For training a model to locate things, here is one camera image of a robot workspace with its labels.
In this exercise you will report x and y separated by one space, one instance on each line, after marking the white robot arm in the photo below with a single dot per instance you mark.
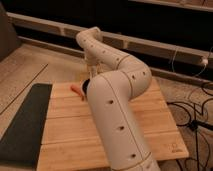
116 77

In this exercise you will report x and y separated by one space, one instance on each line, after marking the orange carrot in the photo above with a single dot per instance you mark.
76 89

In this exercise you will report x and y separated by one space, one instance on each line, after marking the wooden table board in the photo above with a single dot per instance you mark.
70 141

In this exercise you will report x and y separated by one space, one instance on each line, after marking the dark grey floor mat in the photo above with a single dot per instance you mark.
21 141

